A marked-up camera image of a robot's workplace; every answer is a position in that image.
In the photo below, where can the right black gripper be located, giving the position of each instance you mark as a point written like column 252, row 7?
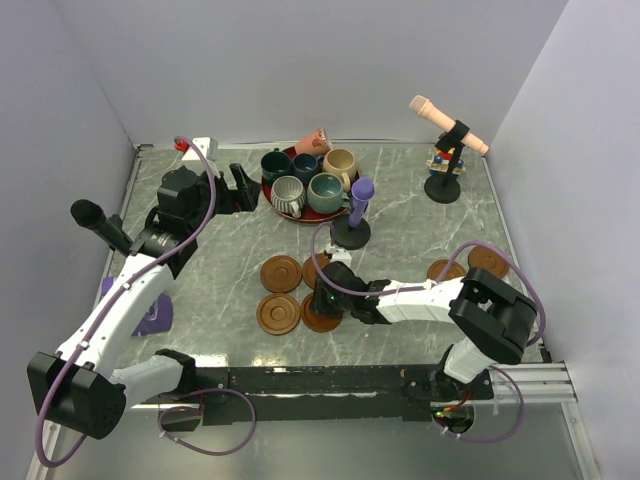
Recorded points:
column 321, row 304

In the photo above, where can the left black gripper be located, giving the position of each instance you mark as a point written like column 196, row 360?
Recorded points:
column 242, row 199

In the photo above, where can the wooden coaster six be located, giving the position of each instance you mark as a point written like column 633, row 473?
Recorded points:
column 316, row 322

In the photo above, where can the wooden coaster three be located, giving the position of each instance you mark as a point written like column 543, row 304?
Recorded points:
column 309, row 271

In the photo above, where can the wooden coaster two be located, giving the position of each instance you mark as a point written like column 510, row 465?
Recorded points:
column 278, row 314

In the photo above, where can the wooden coaster one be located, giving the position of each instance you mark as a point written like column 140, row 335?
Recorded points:
column 281, row 274

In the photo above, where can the wooden coaster four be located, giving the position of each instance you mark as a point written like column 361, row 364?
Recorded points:
column 455, row 271

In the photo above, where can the wooden coaster five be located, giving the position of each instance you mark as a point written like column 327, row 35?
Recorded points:
column 482, row 257

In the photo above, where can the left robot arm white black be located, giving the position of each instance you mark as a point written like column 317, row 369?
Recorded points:
column 79, row 387

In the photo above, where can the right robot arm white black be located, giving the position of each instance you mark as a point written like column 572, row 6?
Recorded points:
column 496, row 320

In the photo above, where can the dark blue small cup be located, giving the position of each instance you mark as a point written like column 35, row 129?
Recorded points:
column 305, row 167

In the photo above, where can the pink floral cup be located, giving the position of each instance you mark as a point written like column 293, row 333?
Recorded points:
column 316, row 143

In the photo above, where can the dark green mug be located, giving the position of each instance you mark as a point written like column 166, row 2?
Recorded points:
column 274, row 165

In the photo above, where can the grey striped mug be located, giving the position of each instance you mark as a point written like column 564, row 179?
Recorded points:
column 288, row 196

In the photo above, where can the black stand of purple microphone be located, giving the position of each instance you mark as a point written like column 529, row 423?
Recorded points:
column 350, row 238

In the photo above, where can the red round tray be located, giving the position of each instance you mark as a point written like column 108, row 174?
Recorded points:
column 308, row 214

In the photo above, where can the teal glazed mug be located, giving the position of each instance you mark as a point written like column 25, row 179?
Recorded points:
column 325, row 194

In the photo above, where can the beige ceramic mug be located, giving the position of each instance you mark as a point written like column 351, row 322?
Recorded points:
column 341, row 163

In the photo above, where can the purple toy microphone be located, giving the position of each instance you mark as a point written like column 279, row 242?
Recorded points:
column 362, row 191

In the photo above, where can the purple box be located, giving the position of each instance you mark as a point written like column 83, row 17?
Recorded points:
column 157, row 317

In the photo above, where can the black microphone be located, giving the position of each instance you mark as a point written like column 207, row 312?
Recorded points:
column 109, row 229

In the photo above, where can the black stand of pink microphone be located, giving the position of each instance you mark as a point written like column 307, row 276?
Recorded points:
column 443, row 188

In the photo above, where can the colourful toy car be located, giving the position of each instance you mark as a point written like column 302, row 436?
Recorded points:
column 440, row 162

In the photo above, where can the pink toy microphone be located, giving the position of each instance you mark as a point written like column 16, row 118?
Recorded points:
column 424, row 108

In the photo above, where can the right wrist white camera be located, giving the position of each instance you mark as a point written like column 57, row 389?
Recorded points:
column 338, row 254

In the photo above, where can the wrist white camera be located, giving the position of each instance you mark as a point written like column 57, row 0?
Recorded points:
column 338, row 254
column 207, row 146

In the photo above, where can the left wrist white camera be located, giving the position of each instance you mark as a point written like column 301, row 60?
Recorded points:
column 207, row 146

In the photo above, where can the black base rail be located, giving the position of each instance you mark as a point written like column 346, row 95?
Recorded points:
column 408, row 392

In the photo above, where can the aluminium rail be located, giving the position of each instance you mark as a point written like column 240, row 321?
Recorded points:
column 539, row 383

